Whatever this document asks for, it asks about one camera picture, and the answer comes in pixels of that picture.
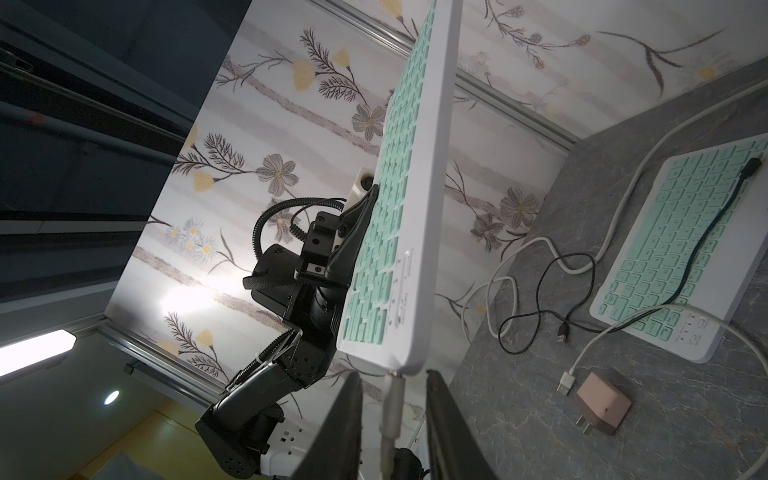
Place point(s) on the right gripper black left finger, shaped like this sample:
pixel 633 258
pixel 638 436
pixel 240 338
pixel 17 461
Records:
pixel 335 452

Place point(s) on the pink USB charger end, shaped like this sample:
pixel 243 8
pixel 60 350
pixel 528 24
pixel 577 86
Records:
pixel 601 406

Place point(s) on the green keyboard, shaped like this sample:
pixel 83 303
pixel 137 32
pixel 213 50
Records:
pixel 389 309
pixel 697 241

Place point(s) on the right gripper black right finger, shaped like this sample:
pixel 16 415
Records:
pixel 453 451

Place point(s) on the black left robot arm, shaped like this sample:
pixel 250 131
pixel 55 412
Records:
pixel 307 290

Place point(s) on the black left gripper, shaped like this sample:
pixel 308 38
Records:
pixel 333 242

